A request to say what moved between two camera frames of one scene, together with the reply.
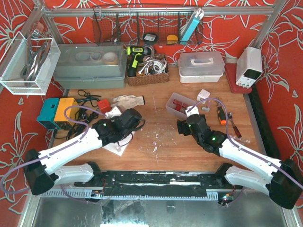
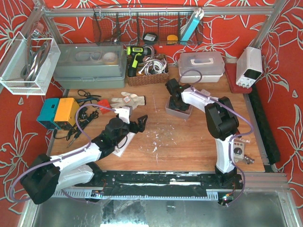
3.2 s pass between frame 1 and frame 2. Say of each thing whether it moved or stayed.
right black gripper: moved
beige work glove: stayed
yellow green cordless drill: stayed
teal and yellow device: stayed
